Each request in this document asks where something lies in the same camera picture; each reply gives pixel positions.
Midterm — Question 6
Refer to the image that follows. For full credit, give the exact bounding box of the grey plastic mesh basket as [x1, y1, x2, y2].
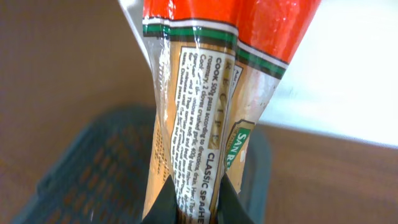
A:
[15, 106, 271, 223]

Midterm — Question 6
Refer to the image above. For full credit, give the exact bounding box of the orange spaghetti packet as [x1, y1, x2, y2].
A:
[117, 0, 323, 224]

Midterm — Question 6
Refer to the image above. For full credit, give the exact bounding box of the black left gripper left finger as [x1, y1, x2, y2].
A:
[141, 176, 178, 224]

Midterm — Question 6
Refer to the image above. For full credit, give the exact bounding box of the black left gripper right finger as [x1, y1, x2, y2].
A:
[217, 174, 254, 224]

